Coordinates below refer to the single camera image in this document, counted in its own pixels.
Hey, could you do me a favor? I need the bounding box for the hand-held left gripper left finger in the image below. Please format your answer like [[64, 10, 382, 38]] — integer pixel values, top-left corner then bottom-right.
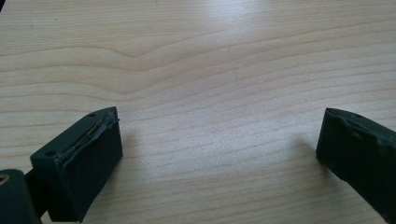
[[30, 105, 124, 224]]

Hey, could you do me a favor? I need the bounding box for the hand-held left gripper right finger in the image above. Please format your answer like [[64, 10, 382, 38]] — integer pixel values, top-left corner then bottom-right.
[[315, 106, 396, 224]]

